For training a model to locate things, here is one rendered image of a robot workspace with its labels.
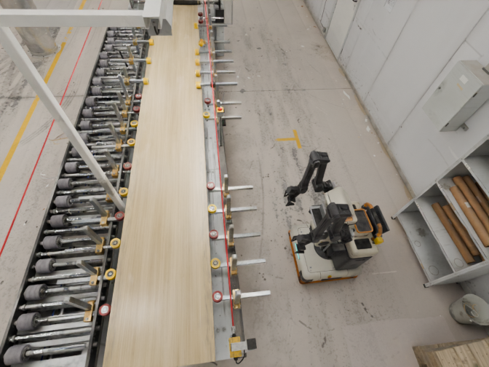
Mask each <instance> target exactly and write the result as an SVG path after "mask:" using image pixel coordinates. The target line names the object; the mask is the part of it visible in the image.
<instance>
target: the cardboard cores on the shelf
mask: <svg viewBox="0 0 489 367"><path fill-rule="evenodd" d="M452 180H453V182H454V184H455V186H452V187H450V188H449V190H450V191H451V193H452V195H453V196H454V198H455V199H456V201H457V203H458V204H459V206H460V208H461V209H462V211H463V212H464V214H465V216H466V217H467V219H468V220H469V223H470V224H471V225H472V227H473V229H474V231H475V232H476V233H477V236H478V237H479V239H480V240H481V242H482V244H483V245H484V246H485V248H488V247H489V197H488V196H487V194H486V193H485V192H484V191H483V189H482V188H481V186H480V185H479V184H478V183H477V182H476V183H475V182H473V180H472V179H471V177H470V176H469V175H465V176H464V177H461V176H460V175H459V176H456V177H454V178H453V179H452ZM444 197H445V196H444ZM445 199H446V198H445ZM446 200H447V199H446ZM447 202H448V201H447ZM448 204H449V202H448ZM432 207H433V209H434V211H435V213H436V214H437V216H438V217H439V219H440V220H441V222H442V224H443V226H444V227H445V229H446V230H447V232H448V234H449V235H450V237H451V239H452V240H453V242H454V243H455V245H456V247H457V249H458V250H459V252H460V253H461V255H462V256H463V258H464V260H465V262H466V263H467V264H470V263H473V262H475V259H474V257H473V256H480V258H481V259H482V261H485V259H484V258H483V256H482V254H481V253H480V252H479V250H478V248H477V246H476V245H475V244H474V242H473V240H472V239H471V237H470V235H469V233H468V231H467V229H466V227H465V226H464V225H463V224H462V223H461V221H460V220H459V218H458V216H457V215H456V214H455V212H454V210H453V209H452V207H451V206H450V204H449V205H445V206H442V207H441V206H440V204H439V203H438V202H436V203H434V204H432Z"/></svg>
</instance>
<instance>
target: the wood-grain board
mask: <svg viewBox="0 0 489 367"><path fill-rule="evenodd" d="M194 23H197V24H199V20H198V8H173V13H172V36H151V38H150V39H153V40H154V45H149V49H148V58H151V64H146V73H145V78H148V80H149V84H143V94H142V99H141V105H140V113H139V119H138V128H137V134H136V139H135V148H134V154H133V159H132V169H131V174H130V183H129V189H128V194H127V204H126V209H125V214H124V223H123V229H122V238H121V244H120V249H119V258H118V264H117V269H116V279H115V284H114V293H113V298H112V304H111V314H110V319H109V324H108V333H107V339H106V348H105V354H104V359H103V367H178V366H187V365H193V364H198V363H208V362H213V361H215V337H214V322H213V308H212V280H211V265H210V236H209V221H208V207H207V179H206V164H205V149H204V121H203V106H202V87H201V88H196V82H200V84H201V83H202V78H201V74H200V76H196V74H195V73H196V72H195V70H199V71H201V63H200V64H199V66H196V64H195V59H200V53H199V55H195V49H199V51H200V48H199V45H198V43H199V27H198V28H194Z"/></svg>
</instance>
